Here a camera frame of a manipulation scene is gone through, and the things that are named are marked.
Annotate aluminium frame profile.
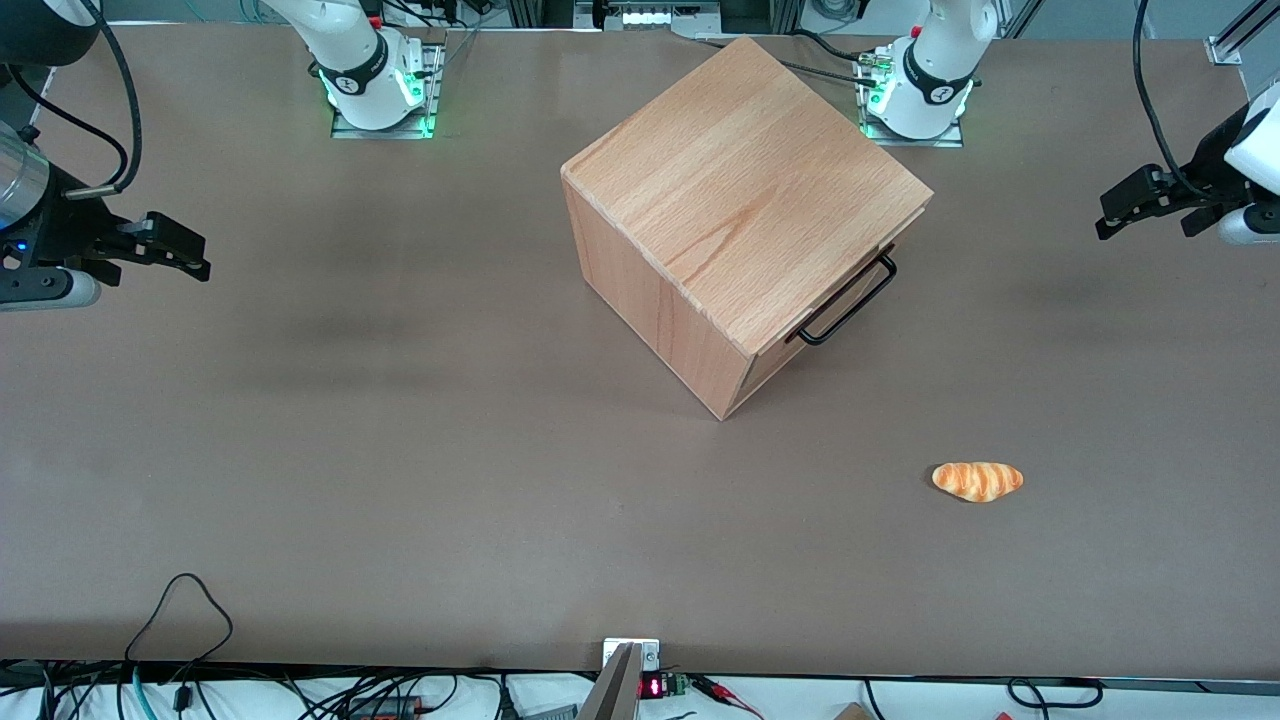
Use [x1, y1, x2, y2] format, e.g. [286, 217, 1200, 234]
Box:
[1204, 0, 1280, 68]

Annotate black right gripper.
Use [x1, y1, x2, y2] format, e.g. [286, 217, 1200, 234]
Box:
[0, 165, 213, 287]

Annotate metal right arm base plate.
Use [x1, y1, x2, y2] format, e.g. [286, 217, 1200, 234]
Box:
[329, 38, 447, 140]

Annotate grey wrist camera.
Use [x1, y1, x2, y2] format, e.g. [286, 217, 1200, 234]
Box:
[1217, 204, 1280, 247]
[0, 267, 102, 312]

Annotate wooden slanted beam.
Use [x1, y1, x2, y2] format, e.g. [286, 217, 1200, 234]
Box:
[574, 642, 644, 720]

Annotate silver metal bracket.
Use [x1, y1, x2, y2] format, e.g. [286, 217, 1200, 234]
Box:
[602, 637, 662, 672]

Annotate black equipment with white lights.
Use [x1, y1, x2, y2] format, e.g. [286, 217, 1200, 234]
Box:
[574, 0, 803, 38]

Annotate red and black wires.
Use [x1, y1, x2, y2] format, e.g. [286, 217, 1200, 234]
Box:
[688, 674, 765, 720]

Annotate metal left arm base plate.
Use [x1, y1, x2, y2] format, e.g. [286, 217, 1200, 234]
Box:
[853, 50, 967, 150]

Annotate black cable at arm base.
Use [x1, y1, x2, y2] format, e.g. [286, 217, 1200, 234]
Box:
[697, 28, 883, 89]

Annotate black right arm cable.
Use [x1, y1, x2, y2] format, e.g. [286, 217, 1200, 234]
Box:
[8, 0, 143, 198]

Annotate wooden drawer with black handle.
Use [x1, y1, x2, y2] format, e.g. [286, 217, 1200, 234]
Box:
[745, 243, 899, 401]

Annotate thin black looped cable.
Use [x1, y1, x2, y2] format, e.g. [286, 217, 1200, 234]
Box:
[124, 572, 235, 667]

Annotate orange toy bread loaf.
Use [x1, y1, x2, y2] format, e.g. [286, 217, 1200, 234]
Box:
[932, 461, 1025, 503]

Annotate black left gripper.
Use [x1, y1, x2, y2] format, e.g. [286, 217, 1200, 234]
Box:
[1094, 158, 1253, 242]

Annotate black flat looped cable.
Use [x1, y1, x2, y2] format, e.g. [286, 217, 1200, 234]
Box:
[1007, 677, 1105, 710]

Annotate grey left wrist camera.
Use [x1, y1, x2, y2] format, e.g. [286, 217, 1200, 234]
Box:
[1217, 204, 1280, 247]

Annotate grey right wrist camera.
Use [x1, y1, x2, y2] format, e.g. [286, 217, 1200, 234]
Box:
[0, 267, 102, 312]

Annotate wooden drawer cabinet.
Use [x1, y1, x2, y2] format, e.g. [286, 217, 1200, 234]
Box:
[561, 35, 935, 422]

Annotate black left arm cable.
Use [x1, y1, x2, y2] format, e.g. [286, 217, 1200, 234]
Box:
[1132, 0, 1217, 198]

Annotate black tangled cable bundle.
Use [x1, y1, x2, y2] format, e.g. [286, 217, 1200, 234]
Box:
[0, 660, 506, 720]

